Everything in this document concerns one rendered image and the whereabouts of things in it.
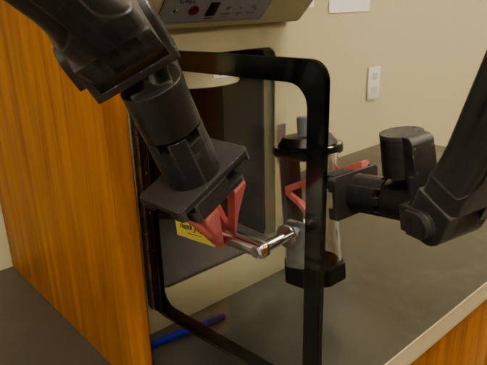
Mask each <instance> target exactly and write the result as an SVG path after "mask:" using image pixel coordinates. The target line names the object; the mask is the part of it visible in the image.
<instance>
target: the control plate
mask: <svg viewBox="0 0 487 365"><path fill-rule="evenodd" d="M212 2H221V4H220V5H219V7H218V9H217V11H216V12H215V15H214V16H205V14H206V13H207V10H208V8H209V6H210V4H211V3H212ZM271 2H272V0H164V2H163V4H162V7H161V9H160V11H159V14H158V15H159V17H160V19H161V20H162V22H163V23H164V25H172V24H185V23H198V22H223V21H236V20H260V19H261V18H262V16H263V14H264V13H265V11H266V10H267V8H268V7H269V5H270V4H271ZM255 4H256V5H257V9H256V10H254V9H252V6H253V5H255ZM229 5H231V6H232V8H231V9H232V10H231V11H229V10H227V9H226V8H227V6H229ZM241 5H244V6H245V7H244V8H245V10H240V9H239V7H240V6H241ZM194 6H197V7H198V8H199V11H198V13H197V14H195V15H191V14H190V13H189V10H190V8H191V7H194ZM176 7H177V8H179V10H178V12H177V13H175V14H172V12H171V11H172V9H174V8H176Z"/></svg>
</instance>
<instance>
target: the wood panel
mask: <svg viewBox="0 0 487 365"><path fill-rule="evenodd" d="M53 47H54V46H53V44H52V43H51V41H50V40H49V37H48V36H47V34H45V32H44V31H43V30H42V29H41V28H39V26H37V24H35V23H34V22H33V21H32V20H30V19H29V18H28V17H26V16H25V15H24V14H22V13H21V12H19V11H18V10H16V9H15V8H14V7H12V6H11V5H9V4H8V3H6V2H5V1H4V0H0V203H1V210H2V214H3V218H4V225H5V229H6V233H7V240H8V244H9V250H10V254H11V258H12V265H13V267H14V268H15V269H16V270H17V271H18V272H19V273H20V274H21V275H22V276H23V277H24V278H25V279H26V280H27V281H28V282H29V283H30V284H31V285H32V286H33V287H34V288H35V289H36V290H37V291H38V292H39V293H40V294H41V295H42V296H43V297H44V298H45V299H46V300H47V301H48V302H49V303H50V304H51V305H52V306H53V307H54V308H55V309H56V310H57V311H58V312H59V313H60V314H61V315H62V316H63V317H64V318H65V319H66V320H67V321H68V322H69V323H70V324H71V325H72V326H73V327H74V328H75V329H76V330H77V331H78V332H79V333H80V334H81V335H82V336H83V337H84V338H85V339H86V340H87V341H88V342H89V343H90V344H92V346H93V347H94V348H95V349H96V350H97V351H98V352H100V354H101V355H102V356H103V357H105V359H106V360H108V362H109V363H110V364H111V365H152V359H151V346H150V338H149V325H148V317H147V310H146V296H145V289H144V282H143V268H142V260H141V247H140V240H139V233H138V219H137V211H136V198H135V191H134V184H133V170H132V162H131V155H130V141H129V134H128V121H127V113H126V106H125V104H124V102H123V100H122V99H121V96H120V94H121V93H118V94H117V95H116V96H114V97H112V98H110V99H109V100H107V101H105V102H103V103H101V104H98V103H97V101H96V100H95V98H94V97H93V96H92V95H91V94H90V92H89V91H88V90H87V89H85V90H83V91H81V92H80V91H79V90H78V88H77V87H76V86H75V84H74V83H73V82H72V81H71V79H70V78H69V77H68V76H67V74H66V73H65V72H64V70H63V69H62V68H61V67H60V65H59V63H58V61H57V60H56V58H55V56H54V53H53Z"/></svg>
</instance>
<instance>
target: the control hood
mask: <svg viewBox="0 0 487 365"><path fill-rule="evenodd" d="M149 1H150V2H151V4H152V5H153V7H154V8H155V10H156V12H157V14H159V11H160V9H161V7H162V4H163V2H164V0H149ZM312 1H313V0H272V2H271V4H270V5H269V7H268V8H267V10H266V11H265V13H264V14H263V16H262V18H261V19H260V20H236V21H223V22H198V23H185V24H172V25H165V27H166V28H167V29H179V28H201V27H213V26H224V25H246V24H258V23H270V22H292V21H297V20H299V19H300V18H301V16H302V15H303V14H304V13H305V11H306V10H307V8H308V7H309V5H310V4H311V3H312Z"/></svg>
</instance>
